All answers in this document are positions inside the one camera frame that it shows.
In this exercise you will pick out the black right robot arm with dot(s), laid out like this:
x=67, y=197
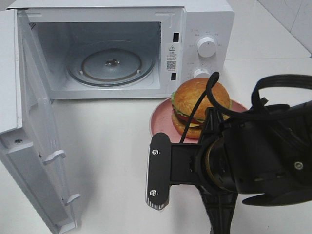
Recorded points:
x=270, y=160

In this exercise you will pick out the burger with lettuce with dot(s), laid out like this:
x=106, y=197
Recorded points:
x=184, y=99

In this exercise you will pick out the white microwave door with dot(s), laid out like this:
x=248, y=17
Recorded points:
x=30, y=148

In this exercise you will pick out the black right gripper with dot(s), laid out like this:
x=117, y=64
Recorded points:
x=216, y=183

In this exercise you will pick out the upper white microwave knob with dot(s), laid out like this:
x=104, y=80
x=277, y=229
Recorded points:
x=206, y=46

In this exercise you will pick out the white warning label sticker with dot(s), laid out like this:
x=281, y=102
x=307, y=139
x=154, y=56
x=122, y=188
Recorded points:
x=172, y=56

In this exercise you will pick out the pink round plate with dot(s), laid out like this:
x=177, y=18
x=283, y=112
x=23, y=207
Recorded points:
x=160, y=121

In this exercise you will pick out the lower white microwave knob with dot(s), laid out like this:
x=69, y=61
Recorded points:
x=202, y=73

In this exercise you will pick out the white microwave knob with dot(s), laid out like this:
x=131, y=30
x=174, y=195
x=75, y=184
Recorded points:
x=202, y=73
x=206, y=46

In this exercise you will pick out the white microwave oven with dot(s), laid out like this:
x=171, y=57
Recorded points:
x=64, y=25

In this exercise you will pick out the glass microwave turntable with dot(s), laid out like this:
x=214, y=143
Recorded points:
x=111, y=63

